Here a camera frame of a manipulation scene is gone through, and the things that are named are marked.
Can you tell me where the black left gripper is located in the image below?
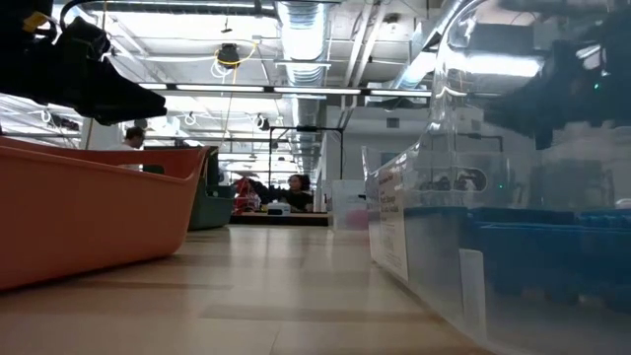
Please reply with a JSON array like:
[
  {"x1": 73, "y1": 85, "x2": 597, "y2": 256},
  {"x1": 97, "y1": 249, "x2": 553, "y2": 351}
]
[{"x1": 0, "y1": 0, "x2": 168, "y2": 126}]

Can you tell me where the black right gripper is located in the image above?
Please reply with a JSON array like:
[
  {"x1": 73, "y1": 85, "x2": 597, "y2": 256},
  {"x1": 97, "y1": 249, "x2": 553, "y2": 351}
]
[{"x1": 485, "y1": 9, "x2": 631, "y2": 151}]

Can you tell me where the orange plastic bin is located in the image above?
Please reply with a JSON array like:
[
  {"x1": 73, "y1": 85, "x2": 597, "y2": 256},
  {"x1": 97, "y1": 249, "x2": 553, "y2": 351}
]
[{"x1": 0, "y1": 135, "x2": 213, "y2": 292}]

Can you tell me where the blue studded toy brick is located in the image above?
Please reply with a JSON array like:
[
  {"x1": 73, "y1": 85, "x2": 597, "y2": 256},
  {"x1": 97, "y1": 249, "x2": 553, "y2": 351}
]
[
  {"x1": 467, "y1": 220, "x2": 631, "y2": 307},
  {"x1": 576, "y1": 210, "x2": 631, "y2": 228}
]

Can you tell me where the clear plastic storage bin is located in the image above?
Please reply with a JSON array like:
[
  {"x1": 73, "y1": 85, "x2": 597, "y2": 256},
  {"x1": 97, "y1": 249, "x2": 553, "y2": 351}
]
[
  {"x1": 362, "y1": 0, "x2": 631, "y2": 355},
  {"x1": 330, "y1": 179, "x2": 370, "y2": 232}
]

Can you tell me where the person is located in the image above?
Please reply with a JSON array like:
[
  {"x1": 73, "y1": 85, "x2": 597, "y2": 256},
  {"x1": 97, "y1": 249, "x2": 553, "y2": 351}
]
[
  {"x1": 110, "y1": 126, "x2": 148, "y2": 172},
  {"x1": 247, "y1": 173, "x2": 316, "y2": 214}
]

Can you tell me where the ceiling light strip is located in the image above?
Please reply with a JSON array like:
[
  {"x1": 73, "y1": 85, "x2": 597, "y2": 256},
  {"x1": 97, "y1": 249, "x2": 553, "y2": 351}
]
[{"x1": 137, "y1": 82, "x2": 433, "y2": 98}]

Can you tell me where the teal plastic bin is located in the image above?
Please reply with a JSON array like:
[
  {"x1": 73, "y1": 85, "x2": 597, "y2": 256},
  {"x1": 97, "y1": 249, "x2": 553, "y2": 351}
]
[{"x1": 188, "y1": 146, "x2": 237, "y2": 232}]

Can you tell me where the red background object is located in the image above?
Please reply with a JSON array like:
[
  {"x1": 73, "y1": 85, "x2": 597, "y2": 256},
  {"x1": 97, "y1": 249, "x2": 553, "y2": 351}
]
[{"x1": 233, "y1": 176, "x2": 262, "y2": 215}]

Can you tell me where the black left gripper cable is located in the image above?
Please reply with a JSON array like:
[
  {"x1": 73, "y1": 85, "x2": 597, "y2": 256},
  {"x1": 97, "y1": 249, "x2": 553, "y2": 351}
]
[{"x1": 58, "y1": 0, "x2": 88, "y2": 31}]

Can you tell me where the yellow cable tag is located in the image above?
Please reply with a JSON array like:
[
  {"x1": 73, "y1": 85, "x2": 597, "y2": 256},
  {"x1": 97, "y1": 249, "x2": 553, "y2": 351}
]
[{"x1": 22, "y1": 12, "x2": 50, "y2": 34}]

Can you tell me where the silver ventilation duct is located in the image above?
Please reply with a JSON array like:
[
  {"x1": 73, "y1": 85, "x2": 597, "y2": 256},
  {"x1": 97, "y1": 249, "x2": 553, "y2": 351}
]
[
  {"x1": 274, "y1": 0, "x2": 330, "y2": 172},
  {"x1": 393, "y1": 0, "x2": 469, "y2": 93}
]

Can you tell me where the black ceiling cable reel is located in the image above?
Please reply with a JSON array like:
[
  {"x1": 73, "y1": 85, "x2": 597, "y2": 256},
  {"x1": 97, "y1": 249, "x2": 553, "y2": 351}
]
[{"x1": 215, "y1": 42, "x2": 243, "y2": 69}]

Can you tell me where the black metal table frame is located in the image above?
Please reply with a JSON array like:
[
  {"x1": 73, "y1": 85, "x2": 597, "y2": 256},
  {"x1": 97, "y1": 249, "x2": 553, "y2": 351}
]
[{"x1": 230, "y1": 212, "x2": 330, "y2": 227}]

